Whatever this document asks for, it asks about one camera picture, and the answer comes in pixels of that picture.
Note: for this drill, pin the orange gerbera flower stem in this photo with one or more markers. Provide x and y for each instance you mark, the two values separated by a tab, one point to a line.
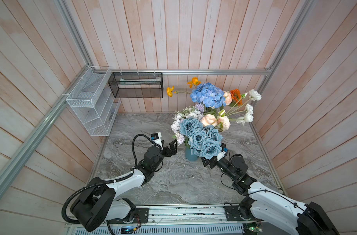
236	98

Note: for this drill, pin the black wire mesh basket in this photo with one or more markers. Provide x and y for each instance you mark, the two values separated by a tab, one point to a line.
136	85

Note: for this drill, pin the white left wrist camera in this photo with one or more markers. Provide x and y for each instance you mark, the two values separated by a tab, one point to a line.
156	138

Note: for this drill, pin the peach carnation stem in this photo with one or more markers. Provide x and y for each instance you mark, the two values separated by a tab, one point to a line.
218	120

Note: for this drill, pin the yellow orange poppy stem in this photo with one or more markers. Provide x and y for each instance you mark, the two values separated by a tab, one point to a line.
183	89

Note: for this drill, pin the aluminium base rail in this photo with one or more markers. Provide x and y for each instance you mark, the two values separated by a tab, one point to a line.
197	219

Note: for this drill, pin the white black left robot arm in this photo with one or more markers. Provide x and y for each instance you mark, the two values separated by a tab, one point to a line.
98	202

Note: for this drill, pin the pink white green bouquet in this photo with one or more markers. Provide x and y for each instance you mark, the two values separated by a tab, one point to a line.
189	115

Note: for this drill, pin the aluminium frame rail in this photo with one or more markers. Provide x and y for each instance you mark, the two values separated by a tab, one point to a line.
211	72

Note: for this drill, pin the white ranunculus stem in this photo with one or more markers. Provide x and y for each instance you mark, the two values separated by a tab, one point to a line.
246	110

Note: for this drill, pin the peach pink rose stem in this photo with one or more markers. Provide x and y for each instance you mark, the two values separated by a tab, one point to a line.
227	98

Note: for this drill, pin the light blue hydrangea stem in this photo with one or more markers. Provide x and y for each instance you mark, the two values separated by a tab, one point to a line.
209	95

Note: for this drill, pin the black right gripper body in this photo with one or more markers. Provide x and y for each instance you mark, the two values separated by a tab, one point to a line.
223	164

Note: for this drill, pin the white wire mesh shelf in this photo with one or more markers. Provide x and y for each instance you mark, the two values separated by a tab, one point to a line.
93	102

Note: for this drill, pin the teal cylindrical vase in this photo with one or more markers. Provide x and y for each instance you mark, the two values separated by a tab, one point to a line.
189	156

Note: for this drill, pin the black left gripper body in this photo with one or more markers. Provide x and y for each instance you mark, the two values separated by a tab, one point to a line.
165	152

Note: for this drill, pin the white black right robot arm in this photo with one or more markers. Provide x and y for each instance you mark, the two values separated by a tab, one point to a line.
262	203

